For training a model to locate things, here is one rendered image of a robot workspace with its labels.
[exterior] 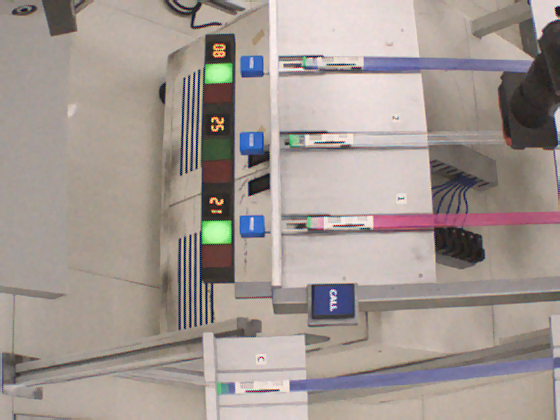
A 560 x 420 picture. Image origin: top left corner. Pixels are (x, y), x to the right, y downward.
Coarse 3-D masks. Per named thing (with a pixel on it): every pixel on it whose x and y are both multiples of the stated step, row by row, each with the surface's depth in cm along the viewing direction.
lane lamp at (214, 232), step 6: (204, 222) 123; (210, 222) 123; (216, 222) 123; (222, 222) 123; (228, 222) 123; (204, 228) 123; (210, 228) 123; (216, 228) 123; (222, 228) 123; (228, 228) 123; (204, 234) 123; (210, 234) 123; (216, 234) 123; (222, 234) 123; (228, 234) 123; (204, 240) 123; (210, 240) 123; (216, 240) 123; (222, 240) 123; (228, 240) 123
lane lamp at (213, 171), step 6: (204, 162) 126; (210, 162) 126; (216, 162) 126; (222, 162) 126; (228, 162) 126; (204, 168) 126; (210, 168) 126; (216, 168) 126; (222, 168) 126; (228, 168) 125; (204, 174) 125; (210, 174) 125; (216, 174) 125; (222, 174) 125; (228, 174) 125; (204, 180) 125; (210, 180) 125; (216, 180) 125; (222, 180) 125; (228, 180) 125
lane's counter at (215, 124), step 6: (210, 114) 128; (216, 114) 128; (222, 114) 128; (228, 114) 128; (210, 120) 128; (216, 120) 128; (222, 120) 128; (228, 120) 128; (210, 126) 127; (216, 126) 127; (222, 126) 127; (228, 126) 127; (210, 132) 127; (216, 132) 127; (222, 132) 127; (228, 132) 127
